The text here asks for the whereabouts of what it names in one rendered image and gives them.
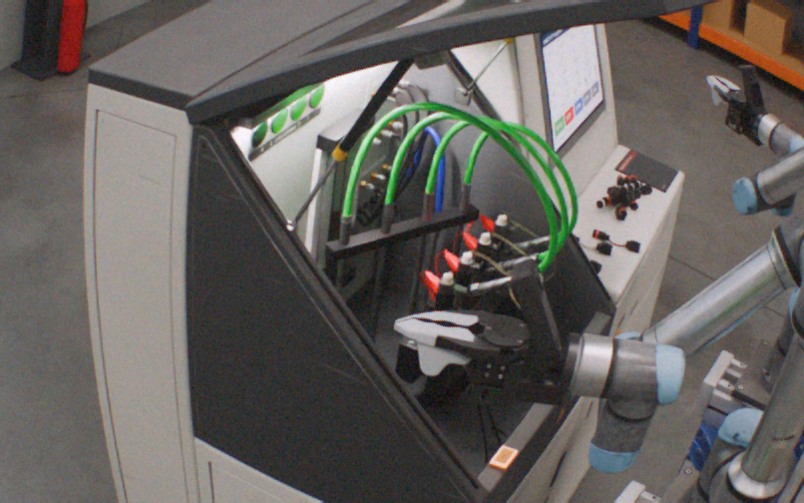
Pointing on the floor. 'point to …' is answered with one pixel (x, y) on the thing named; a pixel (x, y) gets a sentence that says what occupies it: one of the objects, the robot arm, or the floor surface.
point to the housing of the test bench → (160, 224)
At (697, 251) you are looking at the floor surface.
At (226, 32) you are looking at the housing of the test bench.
